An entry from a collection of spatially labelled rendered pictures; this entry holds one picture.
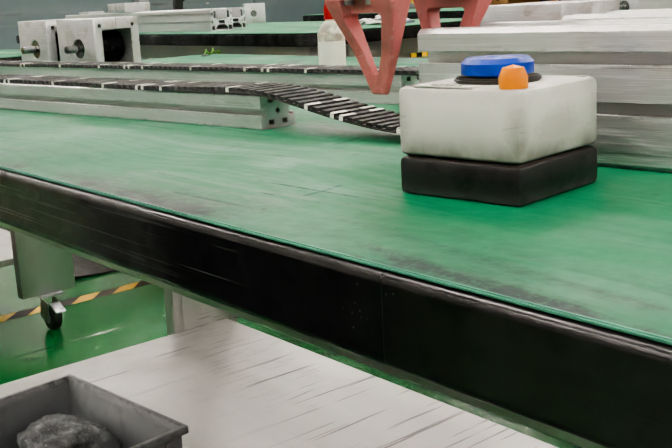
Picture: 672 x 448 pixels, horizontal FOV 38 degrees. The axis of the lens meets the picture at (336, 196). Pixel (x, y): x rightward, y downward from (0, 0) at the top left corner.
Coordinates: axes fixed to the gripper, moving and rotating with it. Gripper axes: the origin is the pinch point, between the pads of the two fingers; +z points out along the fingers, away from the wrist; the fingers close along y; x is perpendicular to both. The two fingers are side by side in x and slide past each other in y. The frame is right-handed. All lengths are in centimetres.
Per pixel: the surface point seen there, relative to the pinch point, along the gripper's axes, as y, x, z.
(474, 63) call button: -14.5, -16.3, -2.5
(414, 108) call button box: -16.6, -13.8, -0.2
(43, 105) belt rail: -2, 52, 4
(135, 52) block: 36, 90, 1
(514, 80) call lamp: -16.1, -19.9, -1.8
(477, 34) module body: -4.6, -9.3, -3.5
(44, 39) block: 27, 102, -2
